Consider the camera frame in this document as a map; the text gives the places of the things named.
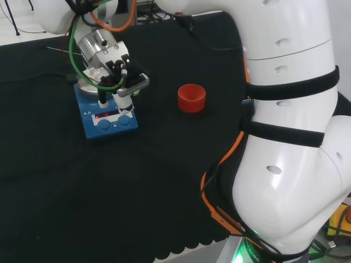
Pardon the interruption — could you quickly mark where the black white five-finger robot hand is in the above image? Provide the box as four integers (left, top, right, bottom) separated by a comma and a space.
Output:
97, 77, 135, 116

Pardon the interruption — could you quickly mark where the heater with blue base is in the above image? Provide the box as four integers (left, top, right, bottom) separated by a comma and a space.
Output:
66, 71, 139, 142

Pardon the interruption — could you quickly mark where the red ribbed plastic cup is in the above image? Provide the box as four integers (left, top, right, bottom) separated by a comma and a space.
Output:
177, 83, 207, 113

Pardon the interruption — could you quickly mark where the thin glass rod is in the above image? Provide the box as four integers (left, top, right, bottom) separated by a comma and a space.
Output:
46, 46, 83, 57

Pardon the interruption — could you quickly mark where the black bench cloth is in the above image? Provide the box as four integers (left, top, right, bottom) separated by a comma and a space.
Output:
0, 10, 351, 263

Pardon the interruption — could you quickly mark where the black tripod leg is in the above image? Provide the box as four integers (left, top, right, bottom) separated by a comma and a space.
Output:
0, 0, 20, 37

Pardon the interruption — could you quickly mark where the yellow stop button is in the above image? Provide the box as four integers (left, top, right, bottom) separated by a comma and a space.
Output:
327, 204, 351, 238

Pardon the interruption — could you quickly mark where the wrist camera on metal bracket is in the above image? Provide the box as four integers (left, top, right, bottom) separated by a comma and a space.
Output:
89, 42, 151, 98

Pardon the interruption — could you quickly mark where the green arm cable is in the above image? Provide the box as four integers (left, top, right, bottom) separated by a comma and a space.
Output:
68, 0, 127, 92

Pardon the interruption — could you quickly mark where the black heater power cable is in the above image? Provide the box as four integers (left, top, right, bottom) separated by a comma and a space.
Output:
0, 70, 75, 83

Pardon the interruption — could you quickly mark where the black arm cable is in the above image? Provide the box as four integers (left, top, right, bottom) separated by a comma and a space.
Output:
174, 13, 244, 52

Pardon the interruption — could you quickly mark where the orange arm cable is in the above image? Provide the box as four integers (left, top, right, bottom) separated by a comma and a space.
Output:
89, 0, 252, 238

